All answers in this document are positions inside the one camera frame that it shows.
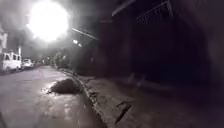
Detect trees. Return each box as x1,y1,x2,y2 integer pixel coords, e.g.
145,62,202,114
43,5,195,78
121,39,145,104
52,51,73,70

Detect pile of dirt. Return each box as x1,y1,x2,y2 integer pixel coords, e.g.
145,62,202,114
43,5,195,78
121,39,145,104
44,78,83,96

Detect raised concrete sidewalk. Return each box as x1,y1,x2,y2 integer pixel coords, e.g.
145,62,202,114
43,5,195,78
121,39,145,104
59,68,224,128

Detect dark building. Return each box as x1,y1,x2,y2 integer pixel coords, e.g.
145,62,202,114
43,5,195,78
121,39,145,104
71,0,224,101

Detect white car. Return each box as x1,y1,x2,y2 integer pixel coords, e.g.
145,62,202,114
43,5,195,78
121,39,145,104
21,58,36,70

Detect grey concrete road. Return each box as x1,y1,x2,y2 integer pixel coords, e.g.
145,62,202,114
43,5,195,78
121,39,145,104
0,65,108,128

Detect white van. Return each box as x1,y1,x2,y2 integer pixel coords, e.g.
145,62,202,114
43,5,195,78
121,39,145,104
0,51,23,74

